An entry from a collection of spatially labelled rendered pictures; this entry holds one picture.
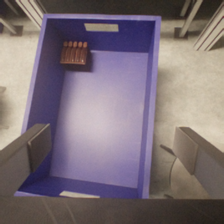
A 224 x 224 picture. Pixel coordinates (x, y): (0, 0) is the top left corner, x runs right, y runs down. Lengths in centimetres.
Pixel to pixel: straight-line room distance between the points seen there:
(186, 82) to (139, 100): 39
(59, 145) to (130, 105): 35
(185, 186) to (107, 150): 32
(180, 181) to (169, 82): 53
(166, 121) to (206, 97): 25
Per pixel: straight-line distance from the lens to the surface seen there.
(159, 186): 95
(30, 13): 95
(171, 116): 94
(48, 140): 17
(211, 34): 98
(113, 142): 69
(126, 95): 71
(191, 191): 72
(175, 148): 17
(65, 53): 73
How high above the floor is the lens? 91
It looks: 79 degrees down
